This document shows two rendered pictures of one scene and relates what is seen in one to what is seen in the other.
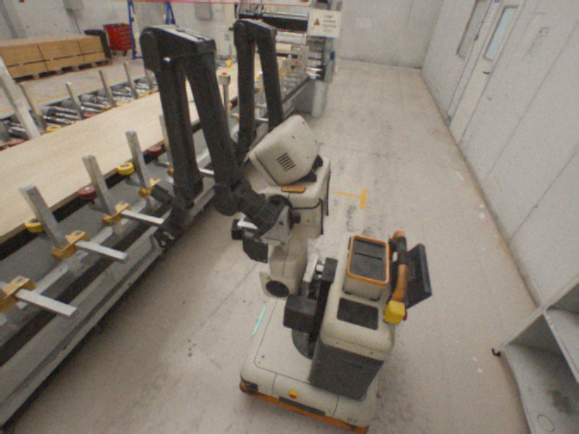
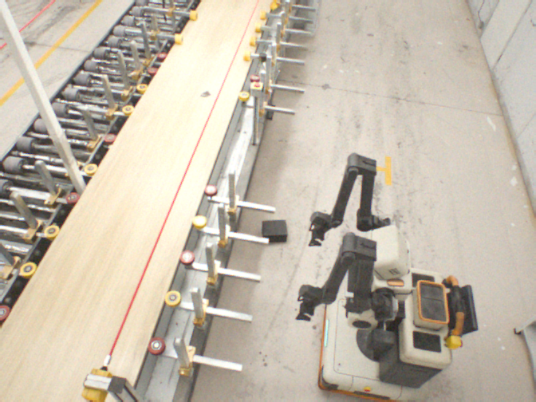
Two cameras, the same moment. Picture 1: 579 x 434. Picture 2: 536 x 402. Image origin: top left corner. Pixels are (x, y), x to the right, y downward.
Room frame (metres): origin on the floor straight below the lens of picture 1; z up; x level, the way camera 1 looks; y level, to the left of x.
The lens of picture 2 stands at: (-0.12, 0.72, 2.83)
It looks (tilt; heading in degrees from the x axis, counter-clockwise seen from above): 51 degrees down; 353
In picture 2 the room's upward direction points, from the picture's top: 5 degrees clockwise
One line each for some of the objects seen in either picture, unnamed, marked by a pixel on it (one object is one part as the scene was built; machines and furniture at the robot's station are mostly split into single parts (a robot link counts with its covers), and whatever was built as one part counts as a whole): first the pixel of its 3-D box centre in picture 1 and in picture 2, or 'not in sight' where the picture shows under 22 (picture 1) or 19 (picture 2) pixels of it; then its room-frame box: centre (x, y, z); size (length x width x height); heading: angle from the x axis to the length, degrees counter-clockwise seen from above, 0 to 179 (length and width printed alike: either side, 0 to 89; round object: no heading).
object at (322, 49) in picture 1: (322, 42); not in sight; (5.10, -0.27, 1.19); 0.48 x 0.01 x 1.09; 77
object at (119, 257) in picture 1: (83, 246); (210, 311); (0.76, 0.85, 0.82); 0.43 x 0.03 x 0.04; 77
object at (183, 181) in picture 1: (178, 129); (338, 272); (0.67, 0.30, 1.40); 0.11 x 0.06 x 0.43; 167
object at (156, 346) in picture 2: not in sight; (158, 348); (0.57, 1.09, 0.85); 0.08 x 0.08 x 0.11
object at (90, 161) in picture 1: (107, 202); (211, 269); (0.98, 0.85, 0.89); 0.04 x 0.04 x 0.48; 77
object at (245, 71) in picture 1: (246, 90); (344, 193); (1.09, 0.20, 1.40); 0.11 x 0.06 x 0.43; 168
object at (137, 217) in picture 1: (127, 214); (222, 272); (1.01, 0.79, 0.80); 0.43 x 0.03 x 0.04; 77
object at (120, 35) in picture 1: (121, 40); not in sight; (9.60, 5.65, 0.41); 0.76 x 0.48 x 0.81; 174
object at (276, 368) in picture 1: (314, 345); (372, 347); (0.77, -0.20, 0.16); 0.67 x 0.64 x 0.25; 77
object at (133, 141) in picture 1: (142, 174); (222, 230); (1.22, 0.79, 0.91); 0.04 x 0.04 x 0.48; 77
